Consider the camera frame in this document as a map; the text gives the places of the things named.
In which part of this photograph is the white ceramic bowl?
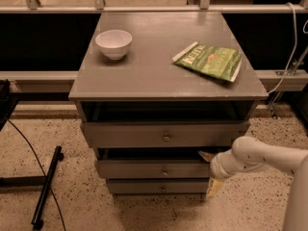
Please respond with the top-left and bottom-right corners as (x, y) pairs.
(95, 30), (133, 61)

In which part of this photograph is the grey wooden drawer cabinet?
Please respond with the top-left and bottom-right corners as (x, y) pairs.
(67, 11), (269, 196)

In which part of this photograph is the grey bottom drawer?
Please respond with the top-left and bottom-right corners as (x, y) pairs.
(106, 178), (209, 194)

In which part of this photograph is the green chip bag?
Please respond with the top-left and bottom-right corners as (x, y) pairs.
(172, 41), (242, 83)

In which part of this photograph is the metal railing frame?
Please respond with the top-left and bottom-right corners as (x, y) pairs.
(0, 0), (308, 15)

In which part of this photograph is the black device at left edge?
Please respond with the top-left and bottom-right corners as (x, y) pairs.
(0, 80), (18, 131)

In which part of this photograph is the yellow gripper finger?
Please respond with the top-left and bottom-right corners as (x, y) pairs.
(206, 178), (224, 198)
(198, 151), (215, 163)

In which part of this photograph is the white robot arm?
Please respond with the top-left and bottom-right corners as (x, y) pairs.
(198, 136), (308, 231)

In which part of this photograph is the black cable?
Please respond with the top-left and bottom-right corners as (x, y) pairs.
(7, 118), (67, 231)

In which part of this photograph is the grey top drawer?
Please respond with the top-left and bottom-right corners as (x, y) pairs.
(81, 121), (249, 148)

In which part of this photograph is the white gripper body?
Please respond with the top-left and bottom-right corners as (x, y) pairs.
(210, 150), (245, 179)

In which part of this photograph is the white cable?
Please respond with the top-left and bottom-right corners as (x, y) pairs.
(267, 1), (308, 95)

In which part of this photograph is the metal bracket stand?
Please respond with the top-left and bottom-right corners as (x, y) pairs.
(268, 46), (308, 119)

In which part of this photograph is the black stand base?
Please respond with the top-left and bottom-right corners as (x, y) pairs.
(0, 146), (64, 230)

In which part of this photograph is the grey drawer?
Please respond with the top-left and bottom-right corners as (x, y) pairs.
(81, 121), (249, 148)
(94, 147), (227, 179)
(106, 178), (209, 194)

